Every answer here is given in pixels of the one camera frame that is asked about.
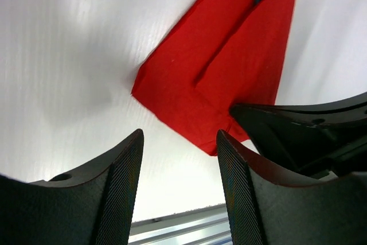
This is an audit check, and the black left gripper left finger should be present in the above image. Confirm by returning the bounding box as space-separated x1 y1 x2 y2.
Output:
1 129 144 244

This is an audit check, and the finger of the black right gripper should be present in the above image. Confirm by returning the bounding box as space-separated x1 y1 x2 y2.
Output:
230 93 366 176

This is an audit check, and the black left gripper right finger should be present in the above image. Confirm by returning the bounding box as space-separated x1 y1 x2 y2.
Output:
216 130 366 244

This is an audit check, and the aluminium front rail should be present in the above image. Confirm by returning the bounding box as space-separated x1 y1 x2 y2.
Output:
128 204 232 244

